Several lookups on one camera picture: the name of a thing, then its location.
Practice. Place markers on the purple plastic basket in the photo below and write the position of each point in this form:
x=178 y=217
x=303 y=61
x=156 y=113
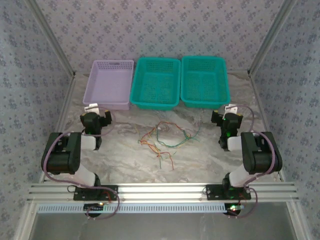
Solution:
x=107 y=82

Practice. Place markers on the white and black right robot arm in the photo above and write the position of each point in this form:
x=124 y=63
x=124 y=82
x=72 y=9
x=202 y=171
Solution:
x=240 y=175

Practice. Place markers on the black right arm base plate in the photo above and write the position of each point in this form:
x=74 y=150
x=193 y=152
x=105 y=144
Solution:
x=215 y=193

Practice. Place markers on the aluminium table side rail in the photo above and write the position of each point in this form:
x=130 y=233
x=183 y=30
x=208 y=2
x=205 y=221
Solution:
x=62 y=117
x=262 y=112

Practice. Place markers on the teal plastic basket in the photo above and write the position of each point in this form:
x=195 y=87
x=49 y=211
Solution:
x=155 y=85
x=205 y=80

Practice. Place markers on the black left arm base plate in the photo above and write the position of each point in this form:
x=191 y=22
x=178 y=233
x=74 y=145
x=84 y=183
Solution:
x=82 y=195

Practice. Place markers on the aluminium front rail frame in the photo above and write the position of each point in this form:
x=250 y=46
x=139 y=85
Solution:
x=162 y=191

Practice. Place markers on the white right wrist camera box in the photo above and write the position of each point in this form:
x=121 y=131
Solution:
x=230 y=108

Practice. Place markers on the aluminium corner post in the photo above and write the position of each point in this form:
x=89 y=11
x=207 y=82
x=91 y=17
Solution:
x=273 y=37
x=50 y=37

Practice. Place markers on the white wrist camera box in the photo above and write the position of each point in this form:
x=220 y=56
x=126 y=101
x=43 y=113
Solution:
x=230 y=108
x=91 y=107

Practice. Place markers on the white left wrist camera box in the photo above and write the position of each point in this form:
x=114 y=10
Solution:
x=91 y=107

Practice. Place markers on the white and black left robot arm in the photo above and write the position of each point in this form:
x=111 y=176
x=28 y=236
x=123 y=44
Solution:
x=85 y=175

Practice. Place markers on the black controller board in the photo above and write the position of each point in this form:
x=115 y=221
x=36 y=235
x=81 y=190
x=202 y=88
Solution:
x=233 y=207
x=93 y=207

